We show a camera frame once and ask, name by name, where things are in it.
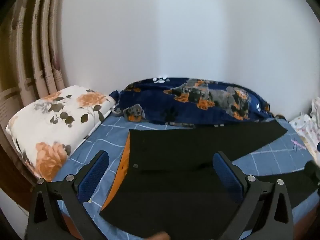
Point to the black pants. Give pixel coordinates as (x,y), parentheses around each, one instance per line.
(175,150)

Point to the white floral pillow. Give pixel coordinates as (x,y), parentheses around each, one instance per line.
(50,127)

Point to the beige patterned curtain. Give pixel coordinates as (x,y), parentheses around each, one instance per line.
(27,55)

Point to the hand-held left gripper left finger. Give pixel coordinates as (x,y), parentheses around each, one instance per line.
(96,172)

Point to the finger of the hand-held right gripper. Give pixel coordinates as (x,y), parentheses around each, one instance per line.
(312,170)

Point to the white dotted cloth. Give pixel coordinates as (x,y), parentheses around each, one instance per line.
(306,127)

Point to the navy dog print blanket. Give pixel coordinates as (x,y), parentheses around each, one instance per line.
(200,100)

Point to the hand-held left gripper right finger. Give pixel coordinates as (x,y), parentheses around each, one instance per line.
(226,173)

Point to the blue checked bed sheet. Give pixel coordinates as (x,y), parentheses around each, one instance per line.
(270,155)

